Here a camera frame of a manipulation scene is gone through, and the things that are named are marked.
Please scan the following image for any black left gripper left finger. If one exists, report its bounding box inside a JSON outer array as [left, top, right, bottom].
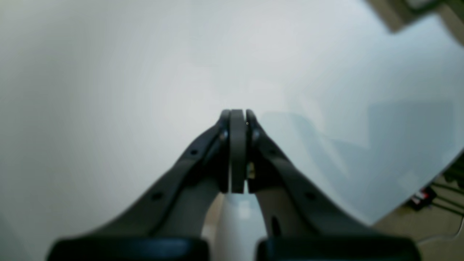
[[86, 109, 247, 240]]

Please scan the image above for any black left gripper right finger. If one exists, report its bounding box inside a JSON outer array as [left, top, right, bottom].
[[246, 109, 376, 237]]

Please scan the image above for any black device with red label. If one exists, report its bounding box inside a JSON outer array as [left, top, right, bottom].
[[406, 186, 437, 211]]

